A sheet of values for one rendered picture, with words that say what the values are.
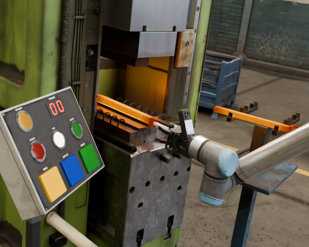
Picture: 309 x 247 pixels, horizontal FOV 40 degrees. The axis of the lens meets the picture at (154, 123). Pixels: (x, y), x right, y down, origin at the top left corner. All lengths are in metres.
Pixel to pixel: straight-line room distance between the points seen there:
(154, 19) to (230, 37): 8.11
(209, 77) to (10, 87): 3.87
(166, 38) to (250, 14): 7.99
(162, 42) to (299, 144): 0.62
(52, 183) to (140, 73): 1.04
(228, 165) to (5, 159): 0.74
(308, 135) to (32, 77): 0.96
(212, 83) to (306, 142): 3.87
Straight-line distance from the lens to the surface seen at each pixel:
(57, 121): 1.23
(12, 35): 1.74
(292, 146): 1.50
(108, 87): 2.13
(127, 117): 1.76
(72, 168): 1.22
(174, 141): 1.57
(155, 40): 1.59
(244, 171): 1.58
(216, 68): 5.23
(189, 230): 2.90
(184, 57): 1.92
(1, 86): 1.74
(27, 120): 1.13
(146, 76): 2.02
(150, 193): 1.75
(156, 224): 1.88
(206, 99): 5.36
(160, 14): 1.59
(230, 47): 9.66
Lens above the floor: 1.54
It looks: 19 degrees down
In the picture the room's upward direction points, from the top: 7 degrees clockwise
